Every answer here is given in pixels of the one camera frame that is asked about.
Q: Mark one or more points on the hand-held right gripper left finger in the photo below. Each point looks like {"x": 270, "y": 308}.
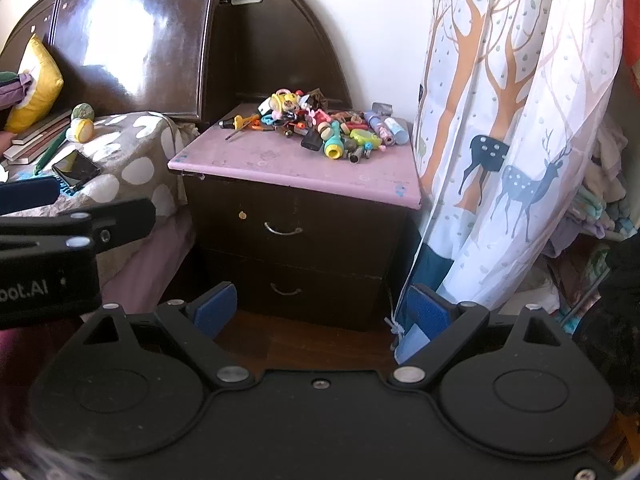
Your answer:
{"x": 215, "y": 310}

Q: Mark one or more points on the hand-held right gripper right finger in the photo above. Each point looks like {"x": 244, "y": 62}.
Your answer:
{"x": 425, "y": 312}

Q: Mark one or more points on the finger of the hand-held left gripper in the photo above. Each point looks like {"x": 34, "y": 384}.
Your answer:
{"x": 115, "y": 222}
{"x": 27, "y": 195}

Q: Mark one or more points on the pile of small toys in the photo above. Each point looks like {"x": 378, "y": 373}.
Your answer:
{"x": 340, "y": 135}

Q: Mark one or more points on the dark plain drawer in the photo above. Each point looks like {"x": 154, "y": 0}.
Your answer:
{"x": 340, "y": 300}

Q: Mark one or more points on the white-edged book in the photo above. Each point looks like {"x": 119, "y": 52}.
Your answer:
{"x": 30, "y": 150}

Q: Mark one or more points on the green pen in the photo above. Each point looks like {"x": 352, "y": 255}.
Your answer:
{"x": 50, "y": 151}

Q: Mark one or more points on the pink bed sheet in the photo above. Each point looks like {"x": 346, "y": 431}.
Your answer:
{"x": 150, "y": 260}

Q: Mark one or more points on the black smartphone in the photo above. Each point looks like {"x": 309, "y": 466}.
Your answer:
{"x": 76, "y": 169}

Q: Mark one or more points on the brown white-spotted blanket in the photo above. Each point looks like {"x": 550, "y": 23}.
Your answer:
{"x": 135, "y": 170}

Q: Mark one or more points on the brown book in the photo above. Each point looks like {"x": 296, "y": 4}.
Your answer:
{"x": 42, "y": 127}

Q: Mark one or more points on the purple cloth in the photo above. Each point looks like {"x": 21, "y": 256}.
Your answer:
{"x": 12, "y": 96}

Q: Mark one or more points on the green round toy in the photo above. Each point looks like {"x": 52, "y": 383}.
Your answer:
{"x": 84, "y": 111}

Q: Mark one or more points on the yellow pillow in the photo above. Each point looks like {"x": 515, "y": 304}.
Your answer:
{"x": 37, "y": 80}

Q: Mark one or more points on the orange black screwdriver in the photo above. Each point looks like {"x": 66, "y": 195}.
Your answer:
{"x": 240, "y": 121}

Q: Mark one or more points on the dark nightstand with pink top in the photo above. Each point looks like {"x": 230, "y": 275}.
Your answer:
{"x": 280, "y": 160}

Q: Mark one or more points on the dark wooden headboard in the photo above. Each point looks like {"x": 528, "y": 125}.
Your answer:
{"x": 150, "y": 35}

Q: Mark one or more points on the deer print fabric cover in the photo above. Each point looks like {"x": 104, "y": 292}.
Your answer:
{"x": 500, "y": 110}

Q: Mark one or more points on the pile of folded clothes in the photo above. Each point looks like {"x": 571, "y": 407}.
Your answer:
{"x": 600, "y": 185}

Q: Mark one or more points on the red cloth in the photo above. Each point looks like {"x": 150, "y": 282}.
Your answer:
{"x": 631, "y": 35}

